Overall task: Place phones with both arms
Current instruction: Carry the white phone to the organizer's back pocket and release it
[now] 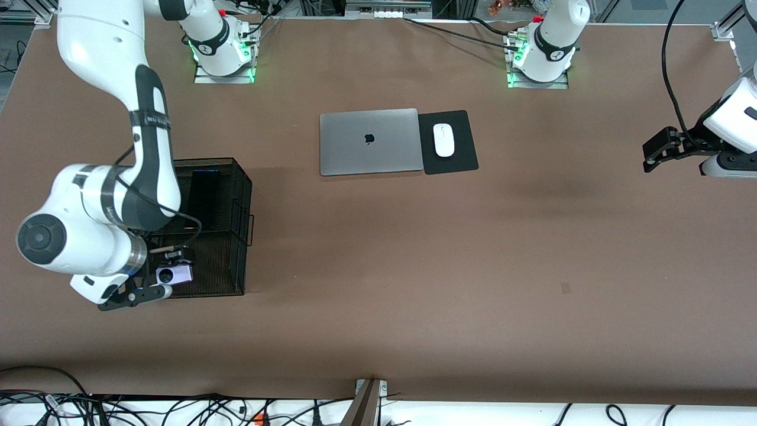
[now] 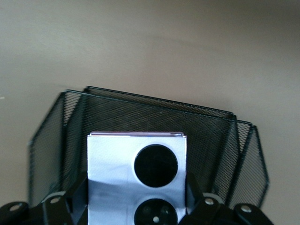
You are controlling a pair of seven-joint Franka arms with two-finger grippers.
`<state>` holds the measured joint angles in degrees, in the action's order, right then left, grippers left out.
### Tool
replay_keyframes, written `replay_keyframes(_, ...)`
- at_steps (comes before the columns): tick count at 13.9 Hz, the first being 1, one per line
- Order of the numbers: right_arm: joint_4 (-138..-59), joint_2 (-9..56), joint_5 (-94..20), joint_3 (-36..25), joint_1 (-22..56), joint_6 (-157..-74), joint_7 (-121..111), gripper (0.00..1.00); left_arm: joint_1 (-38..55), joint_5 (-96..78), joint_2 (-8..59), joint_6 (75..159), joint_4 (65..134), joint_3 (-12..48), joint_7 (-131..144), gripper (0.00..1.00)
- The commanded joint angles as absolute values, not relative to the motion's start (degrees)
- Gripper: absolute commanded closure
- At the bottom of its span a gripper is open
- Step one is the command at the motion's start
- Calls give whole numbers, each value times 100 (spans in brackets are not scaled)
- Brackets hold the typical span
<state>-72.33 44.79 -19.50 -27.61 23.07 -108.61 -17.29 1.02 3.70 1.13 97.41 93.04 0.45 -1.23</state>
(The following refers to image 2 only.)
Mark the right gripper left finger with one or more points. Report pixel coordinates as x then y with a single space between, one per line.
75 206

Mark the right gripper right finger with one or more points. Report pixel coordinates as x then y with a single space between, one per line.
197 206

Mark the white flip phone two lenses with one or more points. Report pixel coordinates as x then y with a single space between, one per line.
110 159

